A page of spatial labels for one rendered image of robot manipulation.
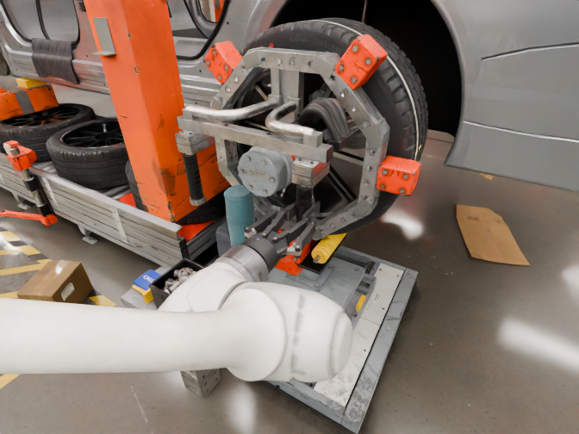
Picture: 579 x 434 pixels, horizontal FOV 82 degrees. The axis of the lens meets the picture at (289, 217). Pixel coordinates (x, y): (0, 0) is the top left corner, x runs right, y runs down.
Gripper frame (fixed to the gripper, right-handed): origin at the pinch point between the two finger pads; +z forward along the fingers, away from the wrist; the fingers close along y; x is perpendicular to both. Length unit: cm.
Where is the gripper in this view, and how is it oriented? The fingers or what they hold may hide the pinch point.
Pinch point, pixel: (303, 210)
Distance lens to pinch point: 75.4
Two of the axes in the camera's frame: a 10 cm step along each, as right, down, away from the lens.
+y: 8.6, 2.8, -4.2
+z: 5.1, -4.8, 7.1
